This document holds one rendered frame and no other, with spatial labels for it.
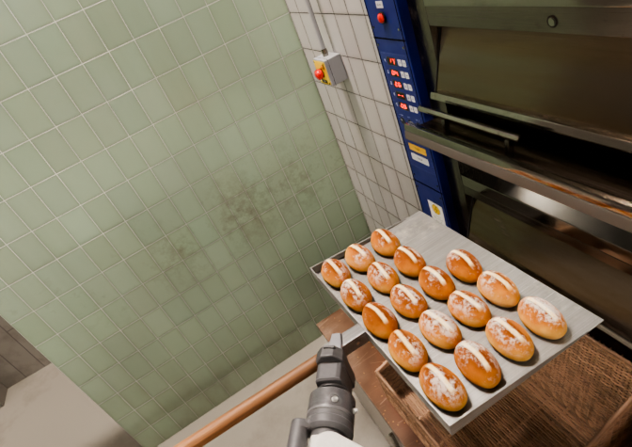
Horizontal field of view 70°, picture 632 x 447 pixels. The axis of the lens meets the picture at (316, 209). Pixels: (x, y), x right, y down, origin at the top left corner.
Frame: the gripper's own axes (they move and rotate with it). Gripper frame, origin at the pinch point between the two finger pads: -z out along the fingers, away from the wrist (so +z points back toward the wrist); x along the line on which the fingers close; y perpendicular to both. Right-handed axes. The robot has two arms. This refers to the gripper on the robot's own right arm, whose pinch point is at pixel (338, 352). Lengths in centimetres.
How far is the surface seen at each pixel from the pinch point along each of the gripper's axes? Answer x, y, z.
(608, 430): 41, 52, -4
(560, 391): 58, 47, -25
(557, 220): 2, 51, -34
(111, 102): -43, -85, -89
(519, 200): 1, 45, -43
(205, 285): 49, -90, -87
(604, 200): -23, 51, -6
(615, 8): -48, 58, -21
